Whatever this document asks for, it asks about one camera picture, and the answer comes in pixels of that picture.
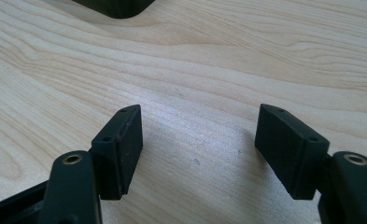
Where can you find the dark rounded tray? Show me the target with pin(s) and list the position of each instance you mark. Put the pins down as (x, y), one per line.
(115, 7)

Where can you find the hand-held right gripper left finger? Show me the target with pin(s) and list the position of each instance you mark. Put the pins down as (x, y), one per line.
(119, 155)

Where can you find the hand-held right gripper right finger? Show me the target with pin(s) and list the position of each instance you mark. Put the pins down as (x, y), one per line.
(291, 155)

